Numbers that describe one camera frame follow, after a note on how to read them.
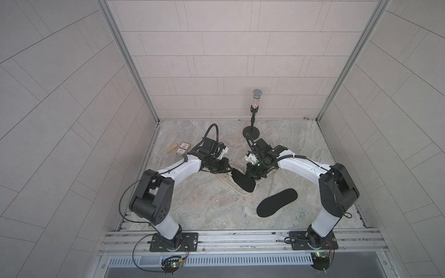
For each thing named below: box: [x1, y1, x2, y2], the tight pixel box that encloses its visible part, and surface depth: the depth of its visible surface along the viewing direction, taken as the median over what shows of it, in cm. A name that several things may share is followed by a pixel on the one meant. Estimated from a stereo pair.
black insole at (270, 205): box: [256, 188, 298, 218], surface depth 84 cm
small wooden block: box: [165, 143, 178, 154], surface depth 103 cm
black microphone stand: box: [242, 88, 262, 142], surface depth 104 cm
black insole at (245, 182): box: [231, 167, 257, 193], surface depth 81 cm
